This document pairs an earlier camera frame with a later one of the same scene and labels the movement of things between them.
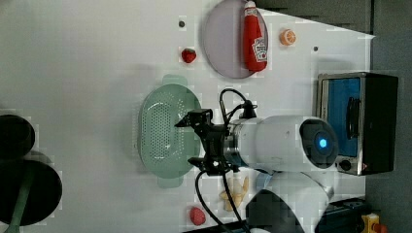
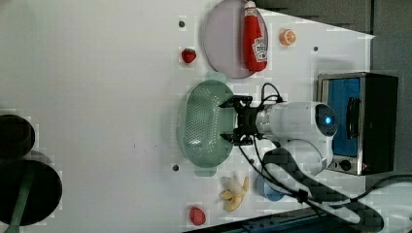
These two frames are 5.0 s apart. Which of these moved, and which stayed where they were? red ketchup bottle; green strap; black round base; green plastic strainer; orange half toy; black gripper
Moved: black gripper; green plastic strainer
Stayed: red ketchup bottle; orange half toy; black round base; green strap
